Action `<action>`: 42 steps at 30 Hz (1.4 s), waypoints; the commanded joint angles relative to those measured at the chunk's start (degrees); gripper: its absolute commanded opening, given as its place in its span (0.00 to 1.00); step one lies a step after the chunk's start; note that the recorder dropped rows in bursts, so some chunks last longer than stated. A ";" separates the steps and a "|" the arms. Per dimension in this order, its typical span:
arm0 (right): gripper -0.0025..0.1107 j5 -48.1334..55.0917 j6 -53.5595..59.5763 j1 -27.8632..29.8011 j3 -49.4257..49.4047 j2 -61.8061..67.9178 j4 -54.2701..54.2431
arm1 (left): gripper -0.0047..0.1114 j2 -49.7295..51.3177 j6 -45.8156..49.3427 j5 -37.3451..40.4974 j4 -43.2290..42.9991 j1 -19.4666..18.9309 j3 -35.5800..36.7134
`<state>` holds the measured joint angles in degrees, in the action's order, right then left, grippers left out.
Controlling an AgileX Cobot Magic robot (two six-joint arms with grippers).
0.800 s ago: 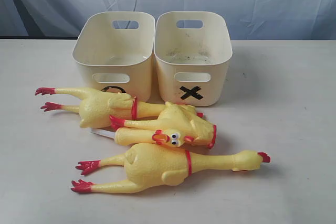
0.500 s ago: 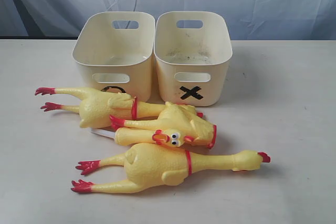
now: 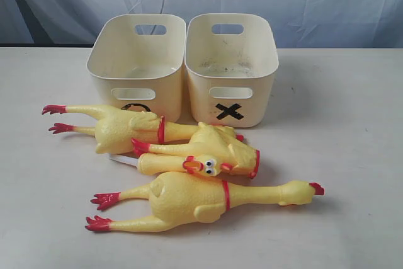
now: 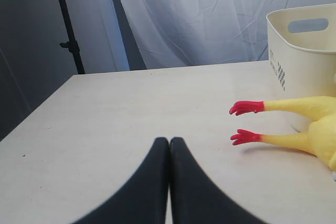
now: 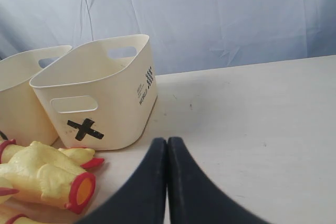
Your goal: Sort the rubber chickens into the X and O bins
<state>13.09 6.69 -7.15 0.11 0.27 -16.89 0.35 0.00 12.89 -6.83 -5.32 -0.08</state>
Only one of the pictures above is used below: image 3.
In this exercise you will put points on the whole rubber chicken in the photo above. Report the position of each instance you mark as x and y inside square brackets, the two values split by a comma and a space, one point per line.
[115, 128]
[178, 198]

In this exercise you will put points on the cream bin with circle mark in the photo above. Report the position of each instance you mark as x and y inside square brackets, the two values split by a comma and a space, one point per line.
[137, 63]

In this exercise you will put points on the cream bin with cross mark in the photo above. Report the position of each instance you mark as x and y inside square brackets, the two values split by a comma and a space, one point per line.
[231, 60]

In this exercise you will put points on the whole rubber chicken front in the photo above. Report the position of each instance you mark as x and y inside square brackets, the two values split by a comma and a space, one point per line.
[178, 198]

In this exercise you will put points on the detached rubber chicken head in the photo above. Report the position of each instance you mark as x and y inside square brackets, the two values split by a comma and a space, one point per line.
[151, 164]

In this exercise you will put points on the headless rubber chicken body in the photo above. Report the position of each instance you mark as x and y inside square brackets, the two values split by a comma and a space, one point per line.
[213, 141]

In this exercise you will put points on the whole rubber chicken near bins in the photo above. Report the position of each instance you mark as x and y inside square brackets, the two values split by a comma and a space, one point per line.
[115, 128]

